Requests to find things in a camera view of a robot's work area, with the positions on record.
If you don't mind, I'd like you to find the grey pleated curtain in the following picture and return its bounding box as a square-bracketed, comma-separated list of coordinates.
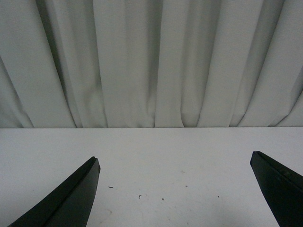
[0, 0, 303, 128]

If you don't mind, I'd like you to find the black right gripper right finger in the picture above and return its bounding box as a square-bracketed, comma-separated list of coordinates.
[250, 151, 303, 227]

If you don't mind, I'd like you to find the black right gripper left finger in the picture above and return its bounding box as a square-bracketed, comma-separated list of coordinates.
[10, 157, 100, 227]

